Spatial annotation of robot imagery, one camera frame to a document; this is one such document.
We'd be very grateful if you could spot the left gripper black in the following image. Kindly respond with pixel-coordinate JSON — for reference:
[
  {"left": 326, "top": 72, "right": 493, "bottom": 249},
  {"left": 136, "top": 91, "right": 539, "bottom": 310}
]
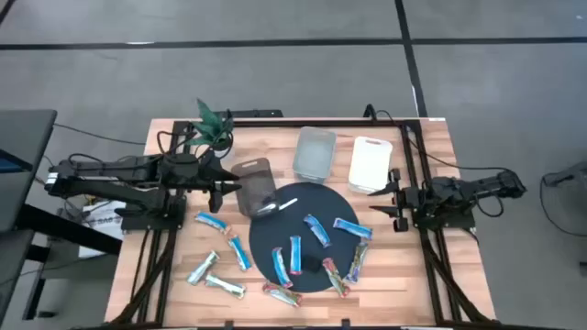
[{"left": 183, "top": 153, "right": 243, "bottom": 215}]

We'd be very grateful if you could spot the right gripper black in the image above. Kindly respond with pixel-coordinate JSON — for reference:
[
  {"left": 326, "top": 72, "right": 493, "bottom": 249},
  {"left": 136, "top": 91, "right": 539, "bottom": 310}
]
[{"left": 369, "top": 168, "right": 435, "bottom": 233}]

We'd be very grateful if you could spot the purple green granola bar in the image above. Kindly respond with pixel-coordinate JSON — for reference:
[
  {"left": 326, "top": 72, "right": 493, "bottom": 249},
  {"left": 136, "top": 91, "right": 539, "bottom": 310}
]
[{"left": 344, "top": 241, "right": 370, "bottom": 284}]

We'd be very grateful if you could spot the red green granola bar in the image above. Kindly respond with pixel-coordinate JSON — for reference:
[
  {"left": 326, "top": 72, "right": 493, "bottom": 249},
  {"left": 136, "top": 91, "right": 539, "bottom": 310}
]
[
  {"left": 261, "top": 280, "right": 304, "bottom": 308},
  {"left": 321, "top": 257, "right": 351, "bottom": 299}
]

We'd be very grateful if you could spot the blue white granola bar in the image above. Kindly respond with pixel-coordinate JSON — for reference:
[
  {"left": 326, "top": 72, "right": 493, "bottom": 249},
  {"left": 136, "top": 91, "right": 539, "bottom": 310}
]
[
  {"left": 227, "top": 235, "right": 253, "bottom": 272},
  {"left": 194, "top": 211, "right": 232, "bottom": 235}
]

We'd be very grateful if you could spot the silver green granola bar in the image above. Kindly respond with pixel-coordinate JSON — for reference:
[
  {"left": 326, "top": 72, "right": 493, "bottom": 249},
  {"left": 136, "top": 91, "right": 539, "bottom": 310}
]
[
  {"left": 185, "top": 250, "right": 220, "bottom": 286},
  {"left": 204, "top": 273, "right": 248, "bottom": 300}
]

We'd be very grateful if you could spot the smoky translucent plastic bin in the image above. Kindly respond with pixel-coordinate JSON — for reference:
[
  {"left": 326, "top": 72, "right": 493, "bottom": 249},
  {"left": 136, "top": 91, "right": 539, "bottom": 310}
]
[{"left": 230, "top": 157, "right": 280, "bottom": 219}]

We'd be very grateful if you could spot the white plastic bin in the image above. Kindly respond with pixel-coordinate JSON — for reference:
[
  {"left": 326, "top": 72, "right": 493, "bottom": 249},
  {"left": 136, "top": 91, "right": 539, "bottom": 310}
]
[{"left": 347, "top": 136, "right": 394, "bottom": 194}]

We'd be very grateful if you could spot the black round plate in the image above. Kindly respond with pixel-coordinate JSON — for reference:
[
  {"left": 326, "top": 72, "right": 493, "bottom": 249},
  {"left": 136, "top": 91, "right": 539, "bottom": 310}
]
[{"left": 249, "top": 181, "right": 361, "bottom": 293}]

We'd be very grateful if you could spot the green plant in white pot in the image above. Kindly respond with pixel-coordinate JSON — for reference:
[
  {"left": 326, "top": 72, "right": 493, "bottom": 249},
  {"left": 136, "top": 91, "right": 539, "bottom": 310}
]
[{"left": 185, "top": 98, "right": 237, "bottom": 162}]

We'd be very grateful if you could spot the grey plastic bin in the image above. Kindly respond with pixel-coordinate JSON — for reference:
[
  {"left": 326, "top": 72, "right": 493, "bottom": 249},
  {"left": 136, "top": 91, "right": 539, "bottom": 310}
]
[{"left": 292, "top": 126, "right": 338, "bottom": 184}]

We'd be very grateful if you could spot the white cardboard box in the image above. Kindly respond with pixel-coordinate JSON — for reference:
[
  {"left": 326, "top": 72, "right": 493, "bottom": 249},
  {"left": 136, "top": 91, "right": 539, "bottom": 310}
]
[{"left": 77, "top": 200, "right": 127, "bottom": 259}]

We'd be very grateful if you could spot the black desk beam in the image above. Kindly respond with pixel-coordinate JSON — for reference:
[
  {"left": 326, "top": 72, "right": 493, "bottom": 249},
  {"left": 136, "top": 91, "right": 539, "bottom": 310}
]
[{"left": 17, "top": 203, "right": 123, "bottom": 256}]

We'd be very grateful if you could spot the grey chair base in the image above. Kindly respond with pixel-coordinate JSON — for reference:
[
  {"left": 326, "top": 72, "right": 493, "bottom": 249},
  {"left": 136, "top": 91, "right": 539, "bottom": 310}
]
[{"left": 543, "top": 159, "right": 587, "bottom": 189}]

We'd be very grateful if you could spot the grey side desk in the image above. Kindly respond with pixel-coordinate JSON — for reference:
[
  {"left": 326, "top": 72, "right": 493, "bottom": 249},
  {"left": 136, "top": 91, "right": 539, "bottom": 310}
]
[{"left": 0, "top": 108, "right": 59, "bottom": 322}]

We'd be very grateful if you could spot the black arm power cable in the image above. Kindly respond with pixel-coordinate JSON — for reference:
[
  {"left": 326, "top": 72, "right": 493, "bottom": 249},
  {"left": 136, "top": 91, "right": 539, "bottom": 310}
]
[{"left": 364, "top": 104, "right": 515, "bottom": 174}]

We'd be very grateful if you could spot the black floor cable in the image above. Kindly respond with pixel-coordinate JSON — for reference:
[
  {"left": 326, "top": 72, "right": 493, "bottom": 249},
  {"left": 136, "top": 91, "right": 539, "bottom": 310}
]
[{"left": 52, "top": 122, "right": 148, "bottom": 147}]

